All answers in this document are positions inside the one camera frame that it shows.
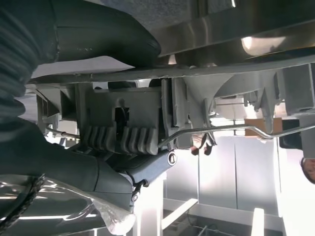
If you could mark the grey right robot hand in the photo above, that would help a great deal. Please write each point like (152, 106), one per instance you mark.
(103, 32)

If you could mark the stainless steel workbench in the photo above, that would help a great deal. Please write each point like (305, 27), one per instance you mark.
(221, 29)

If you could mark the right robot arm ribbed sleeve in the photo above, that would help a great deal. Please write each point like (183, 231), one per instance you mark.
(20, 49)

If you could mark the shiny silver robot body shell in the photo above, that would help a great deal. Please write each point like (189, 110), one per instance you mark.
(61, 208)

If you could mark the brown cardboard box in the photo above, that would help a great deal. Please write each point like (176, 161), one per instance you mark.
(277, 124)

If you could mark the person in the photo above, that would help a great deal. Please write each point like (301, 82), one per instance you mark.
(309, 169)

